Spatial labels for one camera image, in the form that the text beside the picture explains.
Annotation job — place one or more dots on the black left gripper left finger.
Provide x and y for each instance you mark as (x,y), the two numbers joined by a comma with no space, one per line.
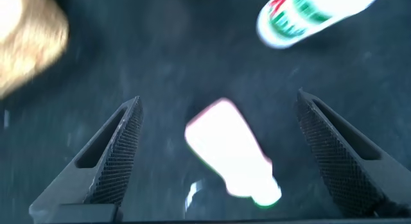
(96,176)

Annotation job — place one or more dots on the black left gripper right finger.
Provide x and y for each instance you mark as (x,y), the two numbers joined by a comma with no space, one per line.
(346,172)

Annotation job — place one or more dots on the pink lotion tube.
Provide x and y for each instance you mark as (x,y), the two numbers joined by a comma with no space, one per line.
(228,147)

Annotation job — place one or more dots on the white milk drink bottle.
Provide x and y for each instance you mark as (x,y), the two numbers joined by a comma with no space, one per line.
(298,22)

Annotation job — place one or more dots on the wicker basket with utensils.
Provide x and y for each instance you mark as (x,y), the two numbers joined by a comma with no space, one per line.
(29,41)

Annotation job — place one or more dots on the short white scrap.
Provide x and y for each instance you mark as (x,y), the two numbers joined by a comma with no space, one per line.
(192,192)

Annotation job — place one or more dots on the black table cloth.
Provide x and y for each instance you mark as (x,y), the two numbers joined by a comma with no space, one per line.
(180,57)

